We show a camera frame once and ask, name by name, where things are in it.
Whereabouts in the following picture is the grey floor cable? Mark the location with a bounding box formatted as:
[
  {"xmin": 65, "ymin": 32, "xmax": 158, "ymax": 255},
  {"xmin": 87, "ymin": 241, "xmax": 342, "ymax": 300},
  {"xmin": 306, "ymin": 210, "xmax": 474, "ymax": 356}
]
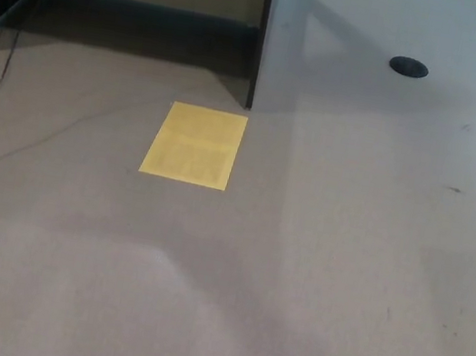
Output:
[{"xmin": 0, "ymin": 74, "xmax": 176, "ymax": 232}]

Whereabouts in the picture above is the dark wood office desk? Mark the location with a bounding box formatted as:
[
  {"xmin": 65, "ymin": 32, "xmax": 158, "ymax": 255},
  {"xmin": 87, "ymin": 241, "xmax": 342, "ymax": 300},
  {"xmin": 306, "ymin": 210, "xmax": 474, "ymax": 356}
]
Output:
[{"xmin": 0, "ymin": 0, "xmax": 315, "ymax": 119}]

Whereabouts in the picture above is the black round floor grommet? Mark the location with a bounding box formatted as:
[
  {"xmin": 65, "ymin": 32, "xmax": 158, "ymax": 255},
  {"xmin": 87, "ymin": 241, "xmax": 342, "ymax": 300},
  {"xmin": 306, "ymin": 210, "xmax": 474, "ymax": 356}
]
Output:
[{"xmin": 387, "ymin": 53, "xmax": 432, "ymax": 81}]

